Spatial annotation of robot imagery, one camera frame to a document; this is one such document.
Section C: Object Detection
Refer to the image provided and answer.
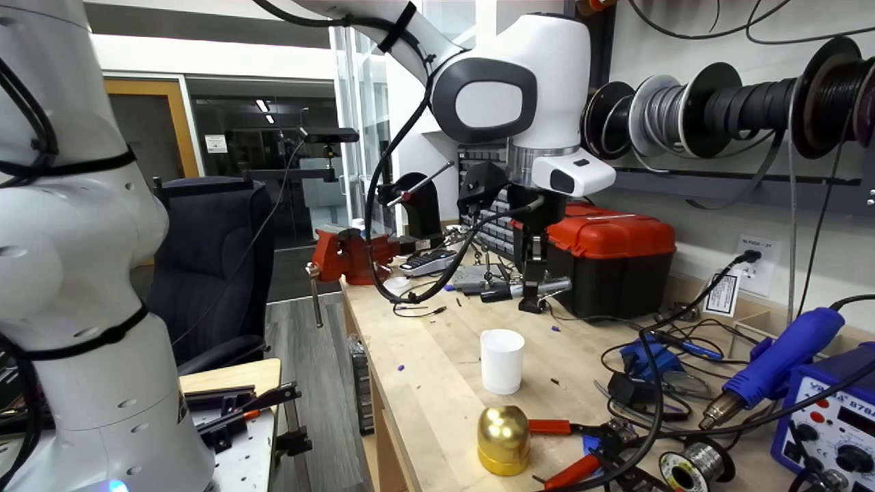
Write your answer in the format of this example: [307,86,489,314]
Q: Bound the white label card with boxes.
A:
[703,273,741,318]

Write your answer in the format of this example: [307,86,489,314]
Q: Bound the dark blue office chair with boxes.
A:
[146,176,276,376]

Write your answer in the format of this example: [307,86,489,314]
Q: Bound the camera on mount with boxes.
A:
[298,126,361,184]

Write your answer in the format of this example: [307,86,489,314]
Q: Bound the calculator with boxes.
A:
[399,247,458,278]

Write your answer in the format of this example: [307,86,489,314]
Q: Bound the red handled pliers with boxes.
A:
[527,418,641,492]

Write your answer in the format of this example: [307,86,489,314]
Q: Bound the small parts drawer cabinet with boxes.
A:
[456,142,522,262]

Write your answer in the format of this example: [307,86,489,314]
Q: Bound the blue hot air gun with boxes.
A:
[698,307,847,432]

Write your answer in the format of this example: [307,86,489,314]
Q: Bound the solder spool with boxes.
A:
[658,440,737,492]

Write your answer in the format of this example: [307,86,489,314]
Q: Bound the white cup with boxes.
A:
[479,329,526,396]

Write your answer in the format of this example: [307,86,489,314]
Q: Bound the black clamp tool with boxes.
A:
[183,381,304,453]

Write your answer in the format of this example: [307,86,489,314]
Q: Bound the gold metal dome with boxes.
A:
[476,405,532,478]

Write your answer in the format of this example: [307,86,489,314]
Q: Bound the grey wall rail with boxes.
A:
[610,167,875,207]

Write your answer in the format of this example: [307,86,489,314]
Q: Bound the blue rework station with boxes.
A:
[770,341,875,492]

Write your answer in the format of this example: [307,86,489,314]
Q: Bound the red and black toolbox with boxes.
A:
[509,201,678,321]

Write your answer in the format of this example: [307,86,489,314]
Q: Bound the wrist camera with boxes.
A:
[457,161,511,218]

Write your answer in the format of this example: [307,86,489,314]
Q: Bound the black stand with rod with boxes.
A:
[377,161,456,251]

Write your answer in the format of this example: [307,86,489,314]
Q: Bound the door with orange frame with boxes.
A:
[103,76,201,180]

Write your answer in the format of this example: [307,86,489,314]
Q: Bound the row of wire spools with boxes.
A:
[580,35,875,162]

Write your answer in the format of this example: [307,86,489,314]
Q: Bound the red bench vise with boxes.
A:
[305,227,405,329]

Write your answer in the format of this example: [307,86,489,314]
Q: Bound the wall socket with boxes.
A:
[734,235,781,297]

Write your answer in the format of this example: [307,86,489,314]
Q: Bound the black cable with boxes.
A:
[539,249,764,492]

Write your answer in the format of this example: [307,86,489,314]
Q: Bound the silver and black marker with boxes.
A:
[479,276,573,303]

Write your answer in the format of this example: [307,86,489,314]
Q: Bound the black power strip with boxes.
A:
[347,333,376,437]

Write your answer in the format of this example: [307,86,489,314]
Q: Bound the black power adapter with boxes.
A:
[606,372,658,409]

